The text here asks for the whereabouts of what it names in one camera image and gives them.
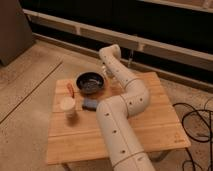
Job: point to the wooden table board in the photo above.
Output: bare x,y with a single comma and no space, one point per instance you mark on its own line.
158,128

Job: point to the white window frame rail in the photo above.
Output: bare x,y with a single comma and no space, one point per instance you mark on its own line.
147,46

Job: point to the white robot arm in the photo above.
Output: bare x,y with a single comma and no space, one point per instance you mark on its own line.
124,149

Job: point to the blue sponge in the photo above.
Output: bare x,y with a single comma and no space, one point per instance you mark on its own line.
90,104

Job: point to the dark ceramic bowl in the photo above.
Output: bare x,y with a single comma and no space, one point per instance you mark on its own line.
90,82

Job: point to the white paper cup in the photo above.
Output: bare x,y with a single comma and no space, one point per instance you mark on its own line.
68,105

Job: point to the grey cabinet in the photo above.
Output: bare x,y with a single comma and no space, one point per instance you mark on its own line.
15,33

